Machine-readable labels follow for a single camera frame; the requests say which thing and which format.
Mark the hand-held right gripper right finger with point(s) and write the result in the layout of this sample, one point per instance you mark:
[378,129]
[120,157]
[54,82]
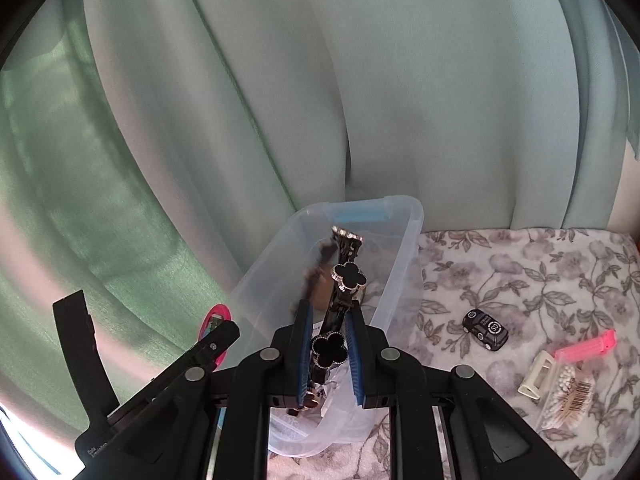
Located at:
[356,355]

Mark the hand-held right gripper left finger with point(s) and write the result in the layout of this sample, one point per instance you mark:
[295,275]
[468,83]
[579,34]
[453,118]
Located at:
[302,360]

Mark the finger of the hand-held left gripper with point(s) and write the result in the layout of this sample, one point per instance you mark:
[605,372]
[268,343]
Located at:
[215,342]

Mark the pink and teal filament coil pack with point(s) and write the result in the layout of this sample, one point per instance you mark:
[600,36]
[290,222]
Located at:
[220,312]

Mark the brown tape roll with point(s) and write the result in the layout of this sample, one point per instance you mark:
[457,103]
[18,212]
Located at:
[320,295]

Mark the clear plastic storage container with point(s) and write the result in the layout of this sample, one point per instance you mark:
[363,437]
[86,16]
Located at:
[395,270]

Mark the black toy car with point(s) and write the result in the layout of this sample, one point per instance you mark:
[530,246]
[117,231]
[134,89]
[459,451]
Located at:
[487,330]

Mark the cream plastic clip box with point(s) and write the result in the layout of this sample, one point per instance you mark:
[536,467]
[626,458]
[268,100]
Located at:
[525,390]

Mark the bag of cotton swabs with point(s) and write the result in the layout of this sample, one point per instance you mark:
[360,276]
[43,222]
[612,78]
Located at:
[562,400]

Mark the pink comb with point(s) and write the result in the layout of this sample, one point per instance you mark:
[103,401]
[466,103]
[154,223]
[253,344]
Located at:
[590,347]

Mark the crumpled clear plastic bag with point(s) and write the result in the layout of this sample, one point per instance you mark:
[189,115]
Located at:
[330,425]

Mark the pale green curtain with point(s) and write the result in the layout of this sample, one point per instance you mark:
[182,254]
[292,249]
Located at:
[300,85]

